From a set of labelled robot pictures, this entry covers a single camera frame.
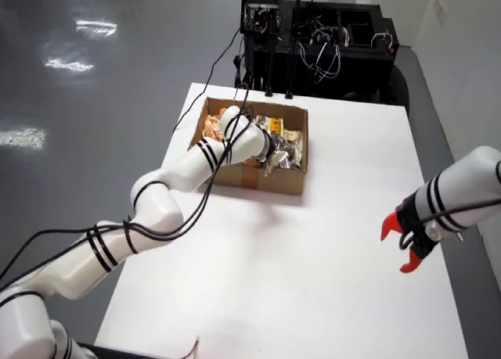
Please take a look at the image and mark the white wire bundle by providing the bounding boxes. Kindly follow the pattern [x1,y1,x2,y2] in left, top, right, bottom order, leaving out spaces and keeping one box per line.
[295,16,349,82]

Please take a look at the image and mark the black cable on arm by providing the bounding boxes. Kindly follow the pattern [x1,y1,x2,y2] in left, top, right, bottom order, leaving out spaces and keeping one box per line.
[398,197,501,251]
[0,83,255,309]

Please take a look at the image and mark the tall black stand pole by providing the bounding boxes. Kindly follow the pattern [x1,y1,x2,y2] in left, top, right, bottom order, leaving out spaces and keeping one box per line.
[284,0,305,101]

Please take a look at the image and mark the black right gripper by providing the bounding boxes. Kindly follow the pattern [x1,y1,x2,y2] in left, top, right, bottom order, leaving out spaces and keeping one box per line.
[379,196,442,275]

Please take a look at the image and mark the black cable on floor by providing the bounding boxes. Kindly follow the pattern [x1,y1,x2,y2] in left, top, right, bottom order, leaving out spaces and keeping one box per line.
[172,28,242,133]

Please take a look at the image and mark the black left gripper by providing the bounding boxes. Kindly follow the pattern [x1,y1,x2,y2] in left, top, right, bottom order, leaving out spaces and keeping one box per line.
[254,130,277,167]

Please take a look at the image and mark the large orange snack pack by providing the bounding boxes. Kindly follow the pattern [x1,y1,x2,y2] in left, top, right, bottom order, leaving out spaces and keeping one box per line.
[201,114,226,143]

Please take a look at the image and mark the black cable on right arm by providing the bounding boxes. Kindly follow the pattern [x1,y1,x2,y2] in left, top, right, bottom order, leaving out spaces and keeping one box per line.
[398,197,501,251]

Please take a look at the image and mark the black electronics device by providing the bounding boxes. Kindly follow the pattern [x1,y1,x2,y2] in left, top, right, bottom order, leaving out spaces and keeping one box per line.
[240,0,281,35]

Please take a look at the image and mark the yellow brown snack pack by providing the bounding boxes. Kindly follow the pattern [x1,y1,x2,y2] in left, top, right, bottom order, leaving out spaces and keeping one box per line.
[256,115,285,137]

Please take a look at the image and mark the thin coloured wires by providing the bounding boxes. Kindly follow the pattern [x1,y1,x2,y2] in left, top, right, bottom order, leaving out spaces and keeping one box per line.
[186,335,201,359]

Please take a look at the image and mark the short black stand pole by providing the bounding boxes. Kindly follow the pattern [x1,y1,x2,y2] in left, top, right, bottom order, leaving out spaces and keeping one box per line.
[264,30,275,98]

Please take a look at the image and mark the beige snack pack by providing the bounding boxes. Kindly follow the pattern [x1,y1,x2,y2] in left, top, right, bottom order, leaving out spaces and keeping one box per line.
[282,128,305,164]

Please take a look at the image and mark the large black cart wheel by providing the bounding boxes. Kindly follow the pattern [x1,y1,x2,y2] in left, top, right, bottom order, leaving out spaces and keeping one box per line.
[385,67,410,109]

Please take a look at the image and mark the brown cardboard box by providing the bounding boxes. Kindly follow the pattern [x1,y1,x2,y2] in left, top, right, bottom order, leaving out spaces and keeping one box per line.
[187,96,310,196]

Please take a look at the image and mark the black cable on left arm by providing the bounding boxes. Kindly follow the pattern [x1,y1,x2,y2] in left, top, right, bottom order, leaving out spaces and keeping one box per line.
[0,83,255,309]

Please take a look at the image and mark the black equipment cart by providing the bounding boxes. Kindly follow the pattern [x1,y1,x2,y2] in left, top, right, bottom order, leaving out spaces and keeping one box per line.
[244,0,400,102]

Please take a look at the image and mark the white wire loop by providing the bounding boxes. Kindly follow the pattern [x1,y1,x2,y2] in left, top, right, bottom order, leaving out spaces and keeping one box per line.
[369,30,395,49]

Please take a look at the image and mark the purple snack pack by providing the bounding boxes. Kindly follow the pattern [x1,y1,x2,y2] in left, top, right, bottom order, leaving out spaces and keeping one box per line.
[269,134,302,171]

